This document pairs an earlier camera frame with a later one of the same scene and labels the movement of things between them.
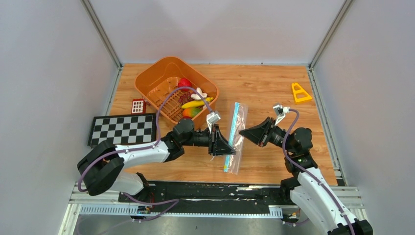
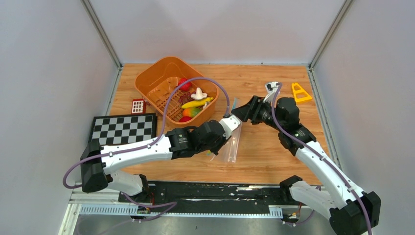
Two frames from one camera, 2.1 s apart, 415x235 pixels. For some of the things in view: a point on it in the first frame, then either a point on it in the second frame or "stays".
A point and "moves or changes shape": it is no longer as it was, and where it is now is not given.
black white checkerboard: (124, 129) stays
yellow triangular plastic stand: (301, 90) stays
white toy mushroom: (196, 96) stays
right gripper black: (257, 133) → (250, 110)
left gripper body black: (212, 141) stays
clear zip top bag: (237, 140) moves or changes shape
